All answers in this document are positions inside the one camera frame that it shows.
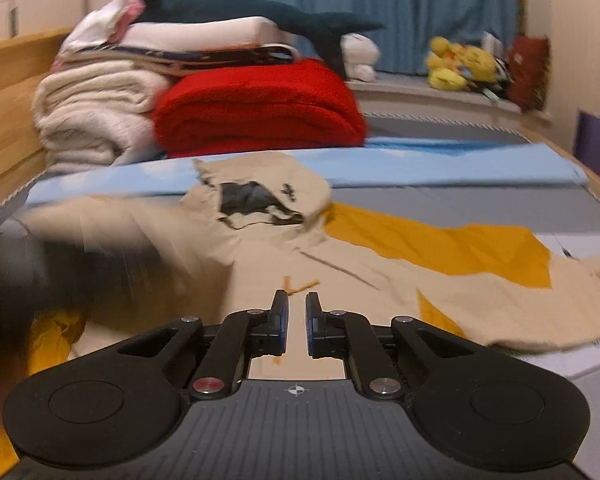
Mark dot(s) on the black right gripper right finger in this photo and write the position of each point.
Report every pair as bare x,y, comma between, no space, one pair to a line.
370,353

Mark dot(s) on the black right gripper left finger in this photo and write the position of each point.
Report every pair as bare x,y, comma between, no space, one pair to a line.
242,337

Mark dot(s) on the beige and mustard hooded jacket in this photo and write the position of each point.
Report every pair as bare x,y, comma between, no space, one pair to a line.
466,302

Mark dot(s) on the wooden headboard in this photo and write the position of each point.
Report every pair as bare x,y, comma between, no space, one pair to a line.
24,62

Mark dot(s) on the light blue folded sheet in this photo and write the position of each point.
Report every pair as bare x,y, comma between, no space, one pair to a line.
383,166

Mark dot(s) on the cream folded blanket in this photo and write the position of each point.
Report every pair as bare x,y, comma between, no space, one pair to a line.
97,115

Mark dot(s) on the red folded blanket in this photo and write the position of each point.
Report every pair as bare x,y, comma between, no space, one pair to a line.
258,108

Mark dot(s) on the white pink folded cloth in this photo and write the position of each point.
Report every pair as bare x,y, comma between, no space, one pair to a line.
106,25

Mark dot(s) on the dark patterned folded cloth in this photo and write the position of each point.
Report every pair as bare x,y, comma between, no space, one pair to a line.
178,64

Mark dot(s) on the grey printed bed sheet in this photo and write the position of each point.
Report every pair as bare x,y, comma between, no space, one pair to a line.
563,218

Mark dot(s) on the white plush toy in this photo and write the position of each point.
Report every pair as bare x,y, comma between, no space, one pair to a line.
360,55

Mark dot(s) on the yellow plush toys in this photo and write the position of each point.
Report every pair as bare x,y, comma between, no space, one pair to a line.
455,67

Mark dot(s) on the white folded pillow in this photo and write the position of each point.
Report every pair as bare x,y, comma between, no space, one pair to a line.
228,35

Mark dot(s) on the dark teal shark plush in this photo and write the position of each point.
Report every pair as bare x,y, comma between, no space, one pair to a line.
324,30

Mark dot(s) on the purple box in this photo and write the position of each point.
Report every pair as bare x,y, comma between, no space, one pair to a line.
586,146

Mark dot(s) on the dark red plush cushion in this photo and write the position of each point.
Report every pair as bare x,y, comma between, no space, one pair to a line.
528,63

